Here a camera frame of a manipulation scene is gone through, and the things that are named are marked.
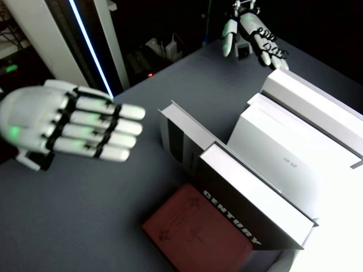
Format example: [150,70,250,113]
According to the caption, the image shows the red book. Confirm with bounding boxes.
[141,182,254,272]

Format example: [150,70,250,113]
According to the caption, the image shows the white shelf board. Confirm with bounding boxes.
[0,38,31,60]

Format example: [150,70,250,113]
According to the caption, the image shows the green cable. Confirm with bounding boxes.
[204,0,213,43]

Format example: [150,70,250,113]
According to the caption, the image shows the thin white book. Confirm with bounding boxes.
[246,92,355,168]

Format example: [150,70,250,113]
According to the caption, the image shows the white book rack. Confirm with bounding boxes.
[268,158,363,272]

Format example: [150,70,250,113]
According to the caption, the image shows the black Century book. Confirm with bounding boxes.
[197,141,320,250]

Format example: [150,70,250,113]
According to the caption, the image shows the black power strip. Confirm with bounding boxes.
[126,50,155,79]

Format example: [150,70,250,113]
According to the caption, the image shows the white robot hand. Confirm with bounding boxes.
[0,79,147,172]
[220,11,290,71]

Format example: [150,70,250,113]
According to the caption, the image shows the grey cover book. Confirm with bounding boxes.
[158,100,227,178]

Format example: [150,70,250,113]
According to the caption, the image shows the thick white book dark cover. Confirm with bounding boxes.
[260,67,363,170]

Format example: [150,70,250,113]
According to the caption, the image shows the white column with blue light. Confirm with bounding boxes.
[2,0,131,100]

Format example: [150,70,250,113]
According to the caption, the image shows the white book with small print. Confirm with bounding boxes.
[227,101,327,222]

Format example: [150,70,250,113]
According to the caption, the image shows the white power adapter with cable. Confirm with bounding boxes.
[165,33,184,61]

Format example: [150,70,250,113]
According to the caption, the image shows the grey table cloth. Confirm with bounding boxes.
[0,36,363,272]

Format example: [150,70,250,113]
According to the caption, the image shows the black cable tangle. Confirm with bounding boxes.
[0,0,26,49]

